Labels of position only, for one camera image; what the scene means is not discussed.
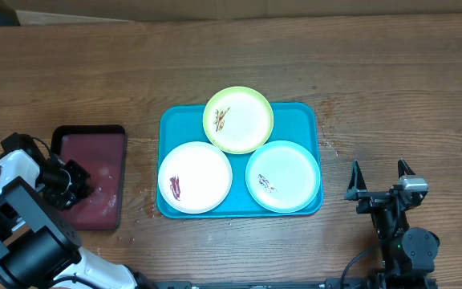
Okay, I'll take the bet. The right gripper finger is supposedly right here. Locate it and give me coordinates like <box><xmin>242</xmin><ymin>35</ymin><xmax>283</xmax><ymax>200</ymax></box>
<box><xmin>398</xmin><ymin>158</ymin><xmax>415</xmax><ymax>177</ymax></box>
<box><xmin>346</xmin><ymin>160</ymin><xmax>367</xmax><ymax>193</ymax></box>

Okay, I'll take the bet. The white plate with red stain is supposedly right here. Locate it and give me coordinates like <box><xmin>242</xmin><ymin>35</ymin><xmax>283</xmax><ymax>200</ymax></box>
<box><xmin>158</xmin><ymin>141</ymin><xmax>233</xmax><ymax>214</ymax></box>

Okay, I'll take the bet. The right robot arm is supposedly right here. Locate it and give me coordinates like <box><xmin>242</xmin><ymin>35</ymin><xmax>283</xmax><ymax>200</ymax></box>
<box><xmin>339</xmin><ymin>159</ymin><xmax>440</xmax><ymax>289</ymax></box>

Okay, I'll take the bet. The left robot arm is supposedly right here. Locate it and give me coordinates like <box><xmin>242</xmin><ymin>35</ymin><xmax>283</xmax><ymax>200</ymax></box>
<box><xmin>0</xmin><ymin>132</ymin><xmax>156</xmax><ymax>289</ymax></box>

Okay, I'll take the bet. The black tray with red liner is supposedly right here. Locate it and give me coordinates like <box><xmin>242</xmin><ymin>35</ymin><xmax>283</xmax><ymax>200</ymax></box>
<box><xmin>51</xmin><ymin>124</ymin><xmax>128</xmax><ymax>230</ymax></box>

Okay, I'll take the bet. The teal plastic tray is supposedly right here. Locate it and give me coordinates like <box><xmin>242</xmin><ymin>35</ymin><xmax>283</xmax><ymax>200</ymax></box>
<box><xmin>156</xmin><ymin>102</ymin><xmax>321</xmax><ymax>219</ymax></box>

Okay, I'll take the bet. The light blue rimmed plate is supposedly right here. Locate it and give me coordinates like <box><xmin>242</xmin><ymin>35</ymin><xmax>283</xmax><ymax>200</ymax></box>
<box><xmin>245</xmin><ymin>140</ymin><xmax>322</xmax><ymax>214</ymax></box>

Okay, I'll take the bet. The yellow-green rimmed plate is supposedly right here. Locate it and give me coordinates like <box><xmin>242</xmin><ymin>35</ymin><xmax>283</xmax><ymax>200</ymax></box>
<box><xmin>202</xmin><ymin>86</ymin><xmax>274</xmax><ymax>154</ymax></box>

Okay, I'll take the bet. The cardboard panel at back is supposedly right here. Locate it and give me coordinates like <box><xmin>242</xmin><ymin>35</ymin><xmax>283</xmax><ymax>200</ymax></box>
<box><xmin>0</xmin><ymin>0</ymin><xmax>462</xmax><ymax>21</ymax></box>

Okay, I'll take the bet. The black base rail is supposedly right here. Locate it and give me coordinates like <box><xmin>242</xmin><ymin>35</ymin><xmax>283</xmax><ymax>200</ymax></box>
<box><xmin>155</xmin><ymin>278</ymin><xmax>380</xmax><ymax>289</ymax></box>

